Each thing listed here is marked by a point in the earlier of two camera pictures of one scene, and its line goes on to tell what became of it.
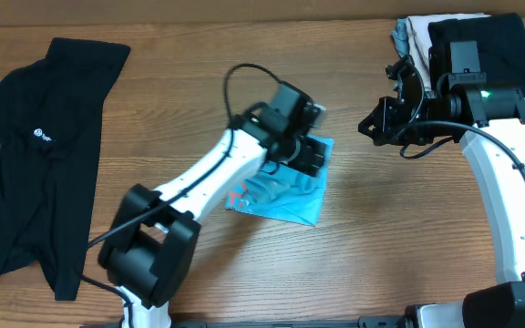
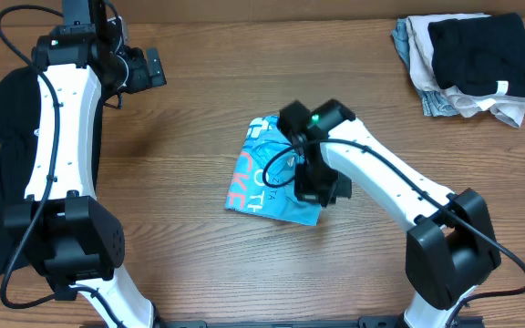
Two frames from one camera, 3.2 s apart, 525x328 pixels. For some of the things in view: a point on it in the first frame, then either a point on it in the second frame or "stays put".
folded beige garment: [417, 38] stays put
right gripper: [390, 121] to [311, 190]
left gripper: [313, 156] to [154, 69]
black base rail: [366, 322] stays put
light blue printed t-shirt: [283, 191] stays put
